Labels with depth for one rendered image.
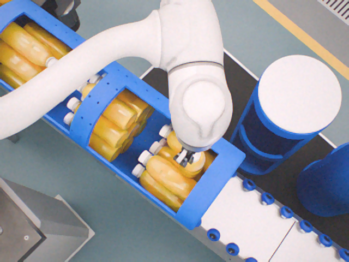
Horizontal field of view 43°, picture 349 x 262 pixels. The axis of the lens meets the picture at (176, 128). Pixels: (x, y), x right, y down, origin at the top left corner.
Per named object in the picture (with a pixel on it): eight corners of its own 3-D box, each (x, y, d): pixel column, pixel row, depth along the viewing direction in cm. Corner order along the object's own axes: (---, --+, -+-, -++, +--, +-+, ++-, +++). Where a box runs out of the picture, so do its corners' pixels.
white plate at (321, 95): (268, 46, 152) (267, 47, 153) (250, 120, 145) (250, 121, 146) (348, 65, 149) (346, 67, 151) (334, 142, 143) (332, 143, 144)
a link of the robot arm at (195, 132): (230, 148, 82) (222, 81, 85) (243, 127, 67) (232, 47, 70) (173, 153, 81) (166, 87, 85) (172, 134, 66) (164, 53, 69)
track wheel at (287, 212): (289, 221, 142) (293, 217, 141) (278, 213, 143) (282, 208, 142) (292, 215, 146) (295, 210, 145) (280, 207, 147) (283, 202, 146)
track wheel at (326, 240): (329, 250, 140) (333, 246, 139) (317, 241, 141) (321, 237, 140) (330, 243, 144) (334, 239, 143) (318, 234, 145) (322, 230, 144)
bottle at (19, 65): (-7, 39, 139) (37, 72, 136) (8, 36, 145) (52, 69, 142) (-13, 58, 142) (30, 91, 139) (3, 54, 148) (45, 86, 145)
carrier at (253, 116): (235, 117, 237) (222, 167, 230) (266, 46, 153) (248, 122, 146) (287, 131, 235) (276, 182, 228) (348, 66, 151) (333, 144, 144)
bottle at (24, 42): (18, 28, 145) (61, 60, 142) (2, 43, 143) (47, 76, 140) (11, 16, 138) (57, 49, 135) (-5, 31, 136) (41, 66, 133)
